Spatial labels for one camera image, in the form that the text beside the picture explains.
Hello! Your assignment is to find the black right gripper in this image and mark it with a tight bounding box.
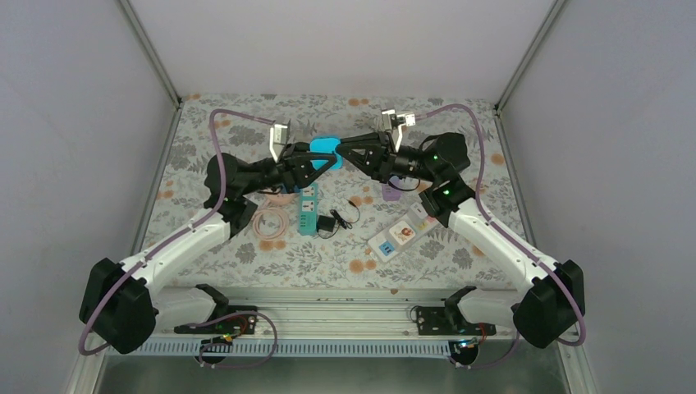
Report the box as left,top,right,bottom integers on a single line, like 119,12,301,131
336,131,438,184

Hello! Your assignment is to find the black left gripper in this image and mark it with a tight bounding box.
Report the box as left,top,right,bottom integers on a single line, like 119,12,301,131
239,142,337,196

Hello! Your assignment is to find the blue square plug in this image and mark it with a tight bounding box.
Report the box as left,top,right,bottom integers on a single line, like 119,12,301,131
309,136,343,171

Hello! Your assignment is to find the white cube socket adapter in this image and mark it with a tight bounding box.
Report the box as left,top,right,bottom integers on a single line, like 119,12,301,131
408,203,429,228

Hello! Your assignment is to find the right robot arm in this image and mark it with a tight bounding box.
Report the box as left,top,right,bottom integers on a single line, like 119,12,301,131
337,132,587,349

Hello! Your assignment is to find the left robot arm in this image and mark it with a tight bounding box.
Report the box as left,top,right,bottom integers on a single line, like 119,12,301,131
78,144,337,355

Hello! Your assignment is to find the black plug adapter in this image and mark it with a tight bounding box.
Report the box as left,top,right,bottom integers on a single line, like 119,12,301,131
315,200,361,240

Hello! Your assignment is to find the white cartoon cube plug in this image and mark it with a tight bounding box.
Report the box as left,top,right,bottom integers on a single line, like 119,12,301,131
387,220,416,251

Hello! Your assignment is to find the teal power strip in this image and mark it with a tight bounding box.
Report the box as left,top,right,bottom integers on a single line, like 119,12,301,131
298,183,318,236

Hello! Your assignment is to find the floral patterned table mat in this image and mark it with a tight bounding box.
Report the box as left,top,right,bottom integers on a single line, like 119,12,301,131
144,94,523,290

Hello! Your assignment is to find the purple power strip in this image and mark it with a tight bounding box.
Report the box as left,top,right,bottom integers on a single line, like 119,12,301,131
382,183,403,202

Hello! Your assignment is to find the pink round power socket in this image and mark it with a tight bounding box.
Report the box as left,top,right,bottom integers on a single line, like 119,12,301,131
266,193,296,206

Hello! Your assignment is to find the white multicolour power strip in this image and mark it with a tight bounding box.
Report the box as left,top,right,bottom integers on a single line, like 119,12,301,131
368,203,440,263

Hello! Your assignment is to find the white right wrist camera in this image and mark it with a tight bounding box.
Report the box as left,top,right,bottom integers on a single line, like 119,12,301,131
380,108,416,152

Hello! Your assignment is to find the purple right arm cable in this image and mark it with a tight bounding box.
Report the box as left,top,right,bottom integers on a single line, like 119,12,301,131
415,104,587,372

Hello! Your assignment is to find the aluminium rail base frame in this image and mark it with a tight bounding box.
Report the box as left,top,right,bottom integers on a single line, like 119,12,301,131
89,288,579,341

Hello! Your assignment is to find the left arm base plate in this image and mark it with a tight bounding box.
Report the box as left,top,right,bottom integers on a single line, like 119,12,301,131
173,305,258,337

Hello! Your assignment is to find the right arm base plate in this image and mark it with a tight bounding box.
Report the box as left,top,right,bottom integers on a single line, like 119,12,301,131
409,305,497,337

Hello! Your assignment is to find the blue slotted cable duct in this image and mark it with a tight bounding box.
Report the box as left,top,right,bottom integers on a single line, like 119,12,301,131
130,337,456,359

